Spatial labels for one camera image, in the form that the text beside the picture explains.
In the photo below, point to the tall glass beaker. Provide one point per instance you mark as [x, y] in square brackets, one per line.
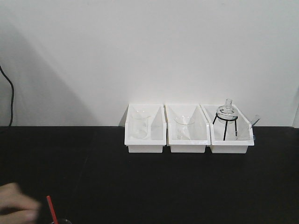
[139, 124]

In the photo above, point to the glass flask on tripod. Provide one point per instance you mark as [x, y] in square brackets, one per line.
[227, 111]

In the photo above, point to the small glass beaker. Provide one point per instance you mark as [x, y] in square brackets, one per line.
[62, 221]

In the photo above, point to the white storage bin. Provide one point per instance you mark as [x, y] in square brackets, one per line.
[230, 145]
[200, 133]
[156, 139]

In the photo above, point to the black wire tripod stand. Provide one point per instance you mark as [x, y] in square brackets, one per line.
[225, 126]

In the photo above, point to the right white storage bin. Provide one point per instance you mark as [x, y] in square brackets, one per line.
[230, 145]

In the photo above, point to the blurred human hand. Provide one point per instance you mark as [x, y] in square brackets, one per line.
[17, 207]

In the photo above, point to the middle white storage bin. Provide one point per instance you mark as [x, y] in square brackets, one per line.
[200, 133]

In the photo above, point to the red plastic spoon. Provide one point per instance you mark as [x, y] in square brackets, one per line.
[52, 211]

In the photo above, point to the short glass beaker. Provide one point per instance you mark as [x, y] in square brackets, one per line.
[184, 126]

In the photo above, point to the left white storage bin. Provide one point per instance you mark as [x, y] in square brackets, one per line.
[156, 139]

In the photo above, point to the clear glass tube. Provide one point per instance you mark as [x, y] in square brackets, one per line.
[244, 134]

